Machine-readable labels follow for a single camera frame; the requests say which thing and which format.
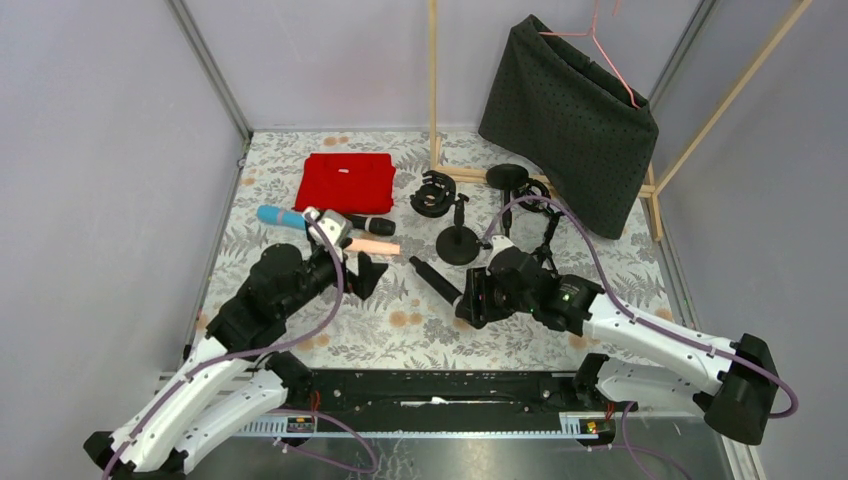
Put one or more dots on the peach pink microphone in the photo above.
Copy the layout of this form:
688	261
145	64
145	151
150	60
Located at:
373	247

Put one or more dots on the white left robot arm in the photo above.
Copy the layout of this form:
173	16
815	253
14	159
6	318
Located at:
237	372

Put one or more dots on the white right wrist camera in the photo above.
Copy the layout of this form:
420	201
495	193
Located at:
499	244

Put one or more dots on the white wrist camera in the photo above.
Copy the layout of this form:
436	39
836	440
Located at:
327	228
499	244

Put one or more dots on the blue microphone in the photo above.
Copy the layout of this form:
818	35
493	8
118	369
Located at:
272	215

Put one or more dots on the wooden rack frame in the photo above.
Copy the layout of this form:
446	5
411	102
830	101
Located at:
651	189

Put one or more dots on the black tripod shock mount stand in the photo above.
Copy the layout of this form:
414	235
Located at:
543	253

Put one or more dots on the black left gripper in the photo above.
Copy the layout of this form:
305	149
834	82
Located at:
351	273

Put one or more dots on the pink wire hanger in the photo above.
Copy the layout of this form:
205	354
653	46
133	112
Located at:
591	33

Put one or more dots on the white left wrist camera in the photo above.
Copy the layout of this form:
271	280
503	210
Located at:
327	228

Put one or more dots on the dark grey dotted cloth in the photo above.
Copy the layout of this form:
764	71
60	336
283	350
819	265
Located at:
553	105

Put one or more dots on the red folded cloth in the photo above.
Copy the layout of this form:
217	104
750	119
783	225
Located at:
347	182

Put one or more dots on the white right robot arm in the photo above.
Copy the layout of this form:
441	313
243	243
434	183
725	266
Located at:
732	384

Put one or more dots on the black handheld microphone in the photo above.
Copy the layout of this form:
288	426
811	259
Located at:
436	280

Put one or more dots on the black round base stand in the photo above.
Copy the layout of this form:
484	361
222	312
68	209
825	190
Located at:
458	245

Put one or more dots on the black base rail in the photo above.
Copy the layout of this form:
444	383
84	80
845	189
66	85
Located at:
384	403

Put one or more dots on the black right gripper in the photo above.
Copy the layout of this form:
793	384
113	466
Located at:
476	299

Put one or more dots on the black clip microphone stand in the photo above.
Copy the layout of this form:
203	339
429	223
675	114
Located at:
506	178

